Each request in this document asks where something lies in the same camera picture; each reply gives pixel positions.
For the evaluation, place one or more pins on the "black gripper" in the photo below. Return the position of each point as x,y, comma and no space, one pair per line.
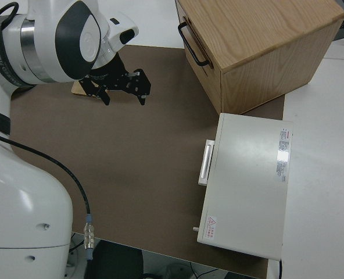
119,80

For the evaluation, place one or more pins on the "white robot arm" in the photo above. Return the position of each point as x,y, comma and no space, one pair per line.
21,209

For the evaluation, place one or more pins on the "wooden mug tree stand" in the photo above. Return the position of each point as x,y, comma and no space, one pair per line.
76,88

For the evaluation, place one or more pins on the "brown table mat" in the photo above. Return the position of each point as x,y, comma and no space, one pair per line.
131,160

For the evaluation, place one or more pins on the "white toaster oven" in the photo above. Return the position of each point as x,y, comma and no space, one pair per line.
247,180

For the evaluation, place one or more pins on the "wooden drawer box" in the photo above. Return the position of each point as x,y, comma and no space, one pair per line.
262,43

